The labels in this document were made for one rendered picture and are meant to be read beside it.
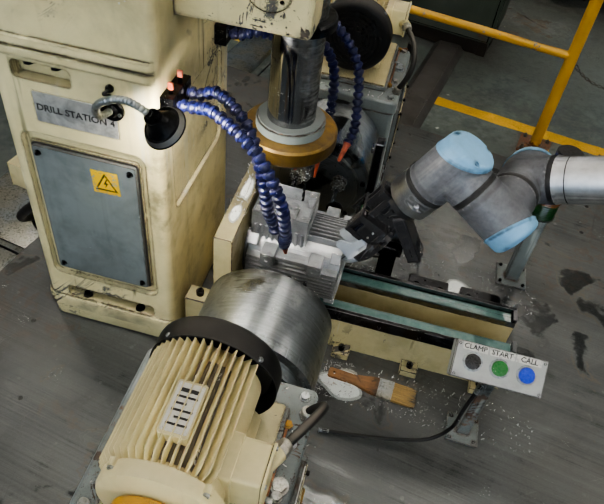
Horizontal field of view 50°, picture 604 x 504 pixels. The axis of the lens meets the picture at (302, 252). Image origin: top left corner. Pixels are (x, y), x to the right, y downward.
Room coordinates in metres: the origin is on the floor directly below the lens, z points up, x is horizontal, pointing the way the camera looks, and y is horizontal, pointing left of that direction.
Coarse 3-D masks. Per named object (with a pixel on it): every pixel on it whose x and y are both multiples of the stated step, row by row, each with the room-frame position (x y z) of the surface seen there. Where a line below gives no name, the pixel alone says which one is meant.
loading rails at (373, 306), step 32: (352, 288) 1.02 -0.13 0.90; (384, 288) 1.02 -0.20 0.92; (416, 288) 1.03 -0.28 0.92; (352, 320) 0.92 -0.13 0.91; (384, 320) 0.92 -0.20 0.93; (416, 320) 0.94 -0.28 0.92; (448, 320) 0.99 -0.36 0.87; (480, 320) 0.98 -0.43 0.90; (512, 320) 0.97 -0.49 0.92; (384, 352) 0.91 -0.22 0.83; (416, 352) 0.90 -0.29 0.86; (448, 352) 0.89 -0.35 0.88
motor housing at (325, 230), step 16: (320, 224) 1.01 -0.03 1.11; (336, 224) 1.01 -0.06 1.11; (320, 240) 0.97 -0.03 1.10; (336, 240) 0.97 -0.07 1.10; (256, 256) 0.94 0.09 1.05; (288, 256) 0.94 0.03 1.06; (304, 256) 0.95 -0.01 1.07; (288, 272) 0.92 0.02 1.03; (304, 272) 0.92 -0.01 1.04; (336, 272) 0.92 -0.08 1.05; (320, 288) 0.91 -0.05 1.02; (336, 288) 0.98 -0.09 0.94
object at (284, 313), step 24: (216, 288) 0.78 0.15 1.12; (240, 288) 0.76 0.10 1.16; (264, 288) 0.76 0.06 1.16; (288, 288) 0.77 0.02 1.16; (216, 312) 0.71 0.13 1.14; (240, 312) 0.70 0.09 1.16; (264, 312) 0.70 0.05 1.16; (288, 312) 0.72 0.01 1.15; (312, 312) 0.75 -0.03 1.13; (264, 336) 0.66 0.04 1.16; (288, 336) 0.67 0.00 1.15; (312, 336) 0.70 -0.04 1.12; (288, 360) 0.63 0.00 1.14; (312, 360) 0.67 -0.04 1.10; (312, 384) 0.63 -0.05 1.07
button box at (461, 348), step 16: (464, 352) 0.75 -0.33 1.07; (480, 352) 0.75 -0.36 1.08; (496, 352) 0.75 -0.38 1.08; (512, 352) 0.76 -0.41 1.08; (448, 368) 0.74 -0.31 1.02; (464, 368) 0.73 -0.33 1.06; (480, 368) 0.73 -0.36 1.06; (512, 368) 0.73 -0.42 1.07; (544, 368) 0.73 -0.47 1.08; (496, 384) 0.71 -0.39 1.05; (512, 384) 0.71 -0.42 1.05; (528, 384) 0.71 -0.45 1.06
